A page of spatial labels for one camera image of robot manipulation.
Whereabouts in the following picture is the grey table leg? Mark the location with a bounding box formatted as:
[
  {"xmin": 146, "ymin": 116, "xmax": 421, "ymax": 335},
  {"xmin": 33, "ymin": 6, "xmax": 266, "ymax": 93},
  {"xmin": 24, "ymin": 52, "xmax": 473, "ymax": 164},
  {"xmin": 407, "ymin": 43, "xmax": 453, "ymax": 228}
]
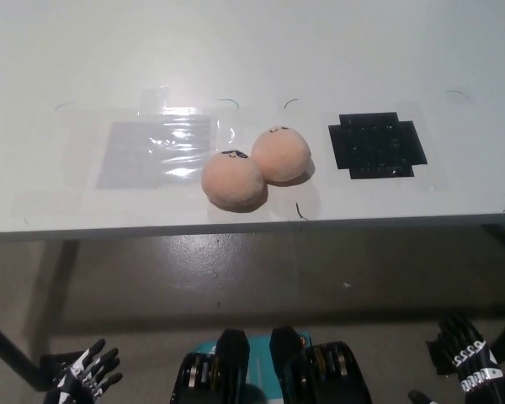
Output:
[{"xmin": 45, "ymin": 242, "xmax": 79, "ymax": 338}]

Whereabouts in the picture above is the black teal robot torso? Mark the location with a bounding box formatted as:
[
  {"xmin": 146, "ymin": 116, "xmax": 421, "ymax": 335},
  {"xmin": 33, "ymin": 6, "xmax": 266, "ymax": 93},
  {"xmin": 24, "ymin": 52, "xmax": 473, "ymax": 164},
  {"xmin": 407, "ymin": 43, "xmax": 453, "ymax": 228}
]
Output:
[{"xmin": 167, "ymin": 326, "xmax": 374, "ymax": 404}]

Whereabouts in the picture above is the peach dumpling toy smiling face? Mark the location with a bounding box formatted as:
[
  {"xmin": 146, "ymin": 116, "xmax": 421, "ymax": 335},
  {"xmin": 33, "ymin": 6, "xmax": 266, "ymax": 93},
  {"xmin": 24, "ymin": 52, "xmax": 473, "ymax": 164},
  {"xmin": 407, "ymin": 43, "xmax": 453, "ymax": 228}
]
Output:
[{"xmin": 251, "ymin": 125, "xmax": 314, "ymax": 185}]

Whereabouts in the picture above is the black tape patch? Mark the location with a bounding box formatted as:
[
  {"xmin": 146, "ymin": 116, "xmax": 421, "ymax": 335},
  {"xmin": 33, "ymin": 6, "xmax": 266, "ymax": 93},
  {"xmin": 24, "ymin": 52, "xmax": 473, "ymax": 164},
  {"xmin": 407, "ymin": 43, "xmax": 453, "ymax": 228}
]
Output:
[{"xmin": 327, "ymin": 111, "xmax": 428, "ymax": 181}]

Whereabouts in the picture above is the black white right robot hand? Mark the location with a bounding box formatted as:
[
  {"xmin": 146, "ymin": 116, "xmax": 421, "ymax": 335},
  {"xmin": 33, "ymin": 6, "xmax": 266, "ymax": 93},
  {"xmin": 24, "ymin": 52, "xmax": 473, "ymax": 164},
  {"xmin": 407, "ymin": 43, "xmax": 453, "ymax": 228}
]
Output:
[{"xmin": 407, "ymin": 313, "xmax": 505, "ymax": 404}]

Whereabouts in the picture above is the peach dumpling toy with sunglasses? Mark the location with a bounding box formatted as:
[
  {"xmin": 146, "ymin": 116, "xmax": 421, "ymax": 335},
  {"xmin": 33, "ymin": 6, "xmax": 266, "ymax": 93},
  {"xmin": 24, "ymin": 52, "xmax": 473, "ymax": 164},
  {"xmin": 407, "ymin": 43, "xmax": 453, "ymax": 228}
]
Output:
[{"xmin": 200, "ymin": 148, "xmax": 269, "ymax": 211}]

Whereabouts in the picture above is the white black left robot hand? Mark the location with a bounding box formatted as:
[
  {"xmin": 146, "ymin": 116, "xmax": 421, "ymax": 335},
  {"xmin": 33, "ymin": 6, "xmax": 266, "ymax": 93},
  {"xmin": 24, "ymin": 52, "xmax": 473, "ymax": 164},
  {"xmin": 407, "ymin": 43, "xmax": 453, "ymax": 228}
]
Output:
[{"xmin": 41, "ymin": 338, "xmax": 123, "ymax": 404}]

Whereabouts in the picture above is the grey square patch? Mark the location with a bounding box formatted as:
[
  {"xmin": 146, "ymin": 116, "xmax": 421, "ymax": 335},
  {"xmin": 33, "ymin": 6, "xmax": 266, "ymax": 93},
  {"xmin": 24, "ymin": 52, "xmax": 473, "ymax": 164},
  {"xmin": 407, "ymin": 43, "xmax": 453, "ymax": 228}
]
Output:
[{"xmin": 94, "ymin": 120, "xmax": 214, "ymax": 190}]

